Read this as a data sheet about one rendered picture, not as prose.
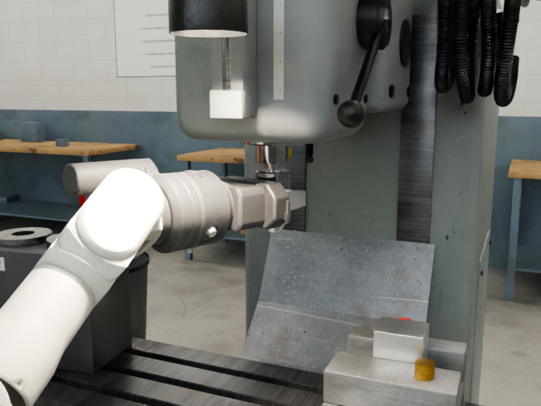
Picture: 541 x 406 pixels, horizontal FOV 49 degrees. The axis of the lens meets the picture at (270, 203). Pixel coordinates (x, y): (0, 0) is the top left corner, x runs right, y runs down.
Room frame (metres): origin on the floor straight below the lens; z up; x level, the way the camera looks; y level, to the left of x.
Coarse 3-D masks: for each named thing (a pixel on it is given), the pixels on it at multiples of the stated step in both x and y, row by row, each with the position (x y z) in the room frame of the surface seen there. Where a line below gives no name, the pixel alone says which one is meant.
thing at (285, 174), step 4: (264, 168) 0.78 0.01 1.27; (284, 168) 0.78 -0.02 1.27; (256, 172) 0.75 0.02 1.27; (260, 172) 0.75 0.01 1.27; (264, 172) 0.74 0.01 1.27; (268, 172) 0.74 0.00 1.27; (272, 172) 0.74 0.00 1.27; (276, 172) 0.74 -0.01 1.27; (280, 172) 0.74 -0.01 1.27; (284, 172) 0.74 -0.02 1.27; (288, 172) 0.75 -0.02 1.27; (256, 176) 0.75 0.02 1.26; (260, 176) 0.74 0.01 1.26; (264, 176) 0.74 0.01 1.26; (268, 176) 0.74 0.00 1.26; (272, 176) 0.74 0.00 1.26; (276, 176) 0.74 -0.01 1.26; (280, 176) 0.74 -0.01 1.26; (284, 176) 0.74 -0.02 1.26; (288, 176) 0.75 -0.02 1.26
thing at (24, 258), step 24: (0, 240) 0.91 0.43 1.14; (24, 240) 0.91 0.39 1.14; (48, 240) 0.90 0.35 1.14; (0, 264) 0.89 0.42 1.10; (24, 264) 0.88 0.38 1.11; (0, 288) 0.89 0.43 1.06; (120, 288) 0.93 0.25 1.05; (96, 312) 0.86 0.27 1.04; (120, 312) 0.93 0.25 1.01; (96, 336) 0.86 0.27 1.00; (120, 336) 0.93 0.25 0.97; (72, 360) 0.86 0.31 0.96; (96, 360) 0.86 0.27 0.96
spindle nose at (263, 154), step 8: (256, 152) 0.75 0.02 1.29; (264, 152) 0.74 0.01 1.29; (272, 152) 0.74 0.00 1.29; (280, 152) 0.74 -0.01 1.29; (288, 152) 0.75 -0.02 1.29; (256, 160) 0.75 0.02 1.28; (264, 160) 0.74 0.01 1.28; (272, 160) 0.74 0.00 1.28; (280, 160) 0.74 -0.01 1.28; (288, 160) 0.75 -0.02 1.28
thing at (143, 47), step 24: (120, 0) 5.97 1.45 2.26; (144, 0) 5.86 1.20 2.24; (120, 24) 5.98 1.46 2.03; (144, 24) 5.87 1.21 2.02; (120, 48) 5.98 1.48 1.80; (144, 48) 5.87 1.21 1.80; (168, 48) 5.76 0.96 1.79; (120, 72) 5.99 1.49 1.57; (144, 72) 5.87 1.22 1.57; (168, 72) 5.76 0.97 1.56
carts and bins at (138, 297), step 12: (144, 252) 2.72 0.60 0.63; (132, 264) 2.77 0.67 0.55; (144, 264) 2.52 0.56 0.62; (132, 276) 2.45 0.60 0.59; (144, 276) 2.54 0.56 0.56; (132, 288) 2.46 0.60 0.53; (144, 288) 2.55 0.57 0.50; (132, 300) 2.46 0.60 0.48; (144, 300) 2.55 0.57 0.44; (132, 312) 2.46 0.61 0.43; (144, 312) 2.56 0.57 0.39; (132, 324) 2.46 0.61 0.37; (144, 324) 2.56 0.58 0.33; (132, 336) 2.47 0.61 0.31; (144, 336) 2.57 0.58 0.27
